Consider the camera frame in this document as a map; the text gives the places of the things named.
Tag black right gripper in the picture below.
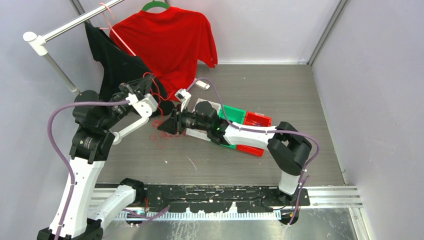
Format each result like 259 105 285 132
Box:
158 103 210 135

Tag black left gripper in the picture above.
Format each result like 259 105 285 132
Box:
98 73 154 130

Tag cable pile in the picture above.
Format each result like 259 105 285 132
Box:
148 117 181 149

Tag red cable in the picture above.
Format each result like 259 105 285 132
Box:
142 72 175 117

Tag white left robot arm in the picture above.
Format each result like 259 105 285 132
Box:
37 74 159 240

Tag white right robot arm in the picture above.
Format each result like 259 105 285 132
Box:
157 101 312 206

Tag black t-shirt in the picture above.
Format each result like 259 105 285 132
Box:
84 22 175 117

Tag white plastic bin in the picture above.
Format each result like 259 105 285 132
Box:
184 98 222 142

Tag red t-shirt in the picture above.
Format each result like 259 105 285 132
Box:
109 6 218 101

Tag green plastic bin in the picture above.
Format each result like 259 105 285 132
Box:
217 104 247 150

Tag pink clothes hanger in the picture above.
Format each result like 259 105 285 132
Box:
98 2 137 57

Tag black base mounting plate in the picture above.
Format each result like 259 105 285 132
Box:
130 184 311 214

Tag green clothes hanger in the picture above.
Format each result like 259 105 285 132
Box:
141 0 170 12

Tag red plastic bin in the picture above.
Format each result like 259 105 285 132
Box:
236 111 272 157

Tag metal clothes rack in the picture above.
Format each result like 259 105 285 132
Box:
22 0 212 147

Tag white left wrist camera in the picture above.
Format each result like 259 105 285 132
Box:
125 93 159 118

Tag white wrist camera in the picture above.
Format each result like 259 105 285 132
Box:
125 93 159 118
174 88 192 112

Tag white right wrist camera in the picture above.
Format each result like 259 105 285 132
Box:
174 88 192 112

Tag white slotted cable duct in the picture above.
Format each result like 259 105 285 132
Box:
115 208 282 222

